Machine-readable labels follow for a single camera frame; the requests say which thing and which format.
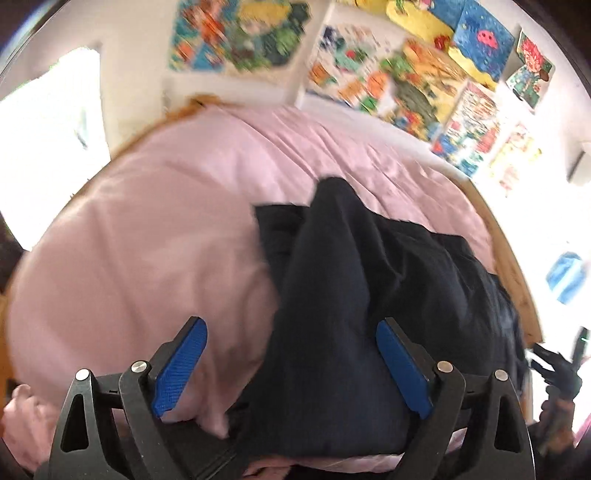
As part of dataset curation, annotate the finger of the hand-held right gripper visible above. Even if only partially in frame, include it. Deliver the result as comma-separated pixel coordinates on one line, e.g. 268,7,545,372
529,342,581,400

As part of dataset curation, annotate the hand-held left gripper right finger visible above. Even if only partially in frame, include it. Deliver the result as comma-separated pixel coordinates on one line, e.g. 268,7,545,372
375,316,535,480

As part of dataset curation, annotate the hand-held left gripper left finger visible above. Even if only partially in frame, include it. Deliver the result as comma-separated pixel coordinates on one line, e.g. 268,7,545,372
34,316,209,480

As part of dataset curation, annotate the dark navy garment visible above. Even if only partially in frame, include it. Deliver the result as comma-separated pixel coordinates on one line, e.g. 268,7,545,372
231,176,528,463

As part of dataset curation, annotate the person's right hand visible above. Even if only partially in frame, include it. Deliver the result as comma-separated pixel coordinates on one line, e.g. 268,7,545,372
536,394,579,460

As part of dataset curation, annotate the blue box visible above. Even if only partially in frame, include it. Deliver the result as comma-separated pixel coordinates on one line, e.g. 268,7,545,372
546,251,585,304

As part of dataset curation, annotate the pink bed sheet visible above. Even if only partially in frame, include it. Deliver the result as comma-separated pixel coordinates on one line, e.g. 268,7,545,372
7,104,498,480

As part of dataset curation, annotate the white air conditioner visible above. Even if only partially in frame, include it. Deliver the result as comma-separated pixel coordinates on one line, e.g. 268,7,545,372
567,140,591,184

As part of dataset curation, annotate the dark curtain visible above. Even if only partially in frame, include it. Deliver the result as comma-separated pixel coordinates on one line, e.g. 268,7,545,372
0,219,25,296

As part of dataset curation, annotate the bright window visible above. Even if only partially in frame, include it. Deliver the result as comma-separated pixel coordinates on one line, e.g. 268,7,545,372
0,44,112,254

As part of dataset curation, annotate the wooden bed frame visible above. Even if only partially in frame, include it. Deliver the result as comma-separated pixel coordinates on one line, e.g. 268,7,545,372
0,93,544,393

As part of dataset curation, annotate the pale yellow wall poster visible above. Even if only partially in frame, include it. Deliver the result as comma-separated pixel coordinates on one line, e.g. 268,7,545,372
488,121,542,197

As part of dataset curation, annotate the red and blue wall poster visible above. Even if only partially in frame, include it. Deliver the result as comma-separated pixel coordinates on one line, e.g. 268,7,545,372
431,79,500,180

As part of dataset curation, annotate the red haired figure wall picture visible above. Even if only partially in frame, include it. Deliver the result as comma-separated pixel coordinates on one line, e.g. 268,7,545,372
505,28,556,112

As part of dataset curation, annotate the orange and green wall poster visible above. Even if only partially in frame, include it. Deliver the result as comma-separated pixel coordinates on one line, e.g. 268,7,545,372
385,39,468,141

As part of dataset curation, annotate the white colourful map wall poster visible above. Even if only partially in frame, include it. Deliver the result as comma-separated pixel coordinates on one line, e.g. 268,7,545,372
302,23,404,112

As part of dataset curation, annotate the blue jellyfish wall picture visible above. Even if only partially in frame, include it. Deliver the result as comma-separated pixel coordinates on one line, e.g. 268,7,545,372
449,0,516,89

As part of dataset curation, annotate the colourful hexagon wall poster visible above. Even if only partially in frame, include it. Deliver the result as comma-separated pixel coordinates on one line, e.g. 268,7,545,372
161,0,312,104

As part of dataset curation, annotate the yellow and blue wall poster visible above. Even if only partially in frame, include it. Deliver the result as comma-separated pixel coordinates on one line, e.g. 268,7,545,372
336,0,457,44

